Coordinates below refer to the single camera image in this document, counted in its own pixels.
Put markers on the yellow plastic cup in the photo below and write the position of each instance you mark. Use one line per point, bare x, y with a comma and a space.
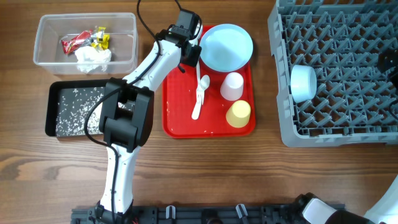
238, 114

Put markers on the clear plastic waste bin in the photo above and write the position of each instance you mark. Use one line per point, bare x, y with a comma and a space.
53, 28

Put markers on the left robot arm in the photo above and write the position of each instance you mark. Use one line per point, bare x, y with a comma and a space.
127, 109

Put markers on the red snack wrapper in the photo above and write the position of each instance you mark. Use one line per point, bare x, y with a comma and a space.
78, 41

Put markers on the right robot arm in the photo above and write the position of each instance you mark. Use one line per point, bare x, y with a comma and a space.
313, 209

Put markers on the white plastic fork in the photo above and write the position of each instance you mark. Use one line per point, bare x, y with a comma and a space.
199, 90

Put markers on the white rice pile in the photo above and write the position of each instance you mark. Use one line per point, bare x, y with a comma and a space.
73, 106

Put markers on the white napkin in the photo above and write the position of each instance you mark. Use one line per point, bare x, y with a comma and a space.
90, 59

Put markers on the light blue rice bowl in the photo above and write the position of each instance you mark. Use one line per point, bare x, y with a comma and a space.
303, 83

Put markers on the yellow snack wrapper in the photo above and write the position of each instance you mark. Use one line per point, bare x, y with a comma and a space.
100, 39

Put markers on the light blue plate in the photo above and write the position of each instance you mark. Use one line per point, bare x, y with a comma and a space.
226, 48

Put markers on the white plastic cup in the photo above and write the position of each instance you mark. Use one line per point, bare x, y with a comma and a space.
232, 86

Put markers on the mint green bowl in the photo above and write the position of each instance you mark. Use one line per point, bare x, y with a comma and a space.
197, 35

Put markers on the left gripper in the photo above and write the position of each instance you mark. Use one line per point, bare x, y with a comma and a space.
196, 54

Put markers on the red serving tray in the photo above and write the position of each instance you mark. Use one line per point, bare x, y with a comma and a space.
179, 98

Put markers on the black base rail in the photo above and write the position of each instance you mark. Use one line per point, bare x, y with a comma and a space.
266, 214

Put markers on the white plastic spoon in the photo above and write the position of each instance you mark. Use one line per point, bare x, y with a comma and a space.
205, 82

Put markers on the black plastic tray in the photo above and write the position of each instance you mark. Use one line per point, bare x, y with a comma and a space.
54, 93

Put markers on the grey dishwasher rack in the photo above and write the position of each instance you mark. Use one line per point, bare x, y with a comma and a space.
341, 40

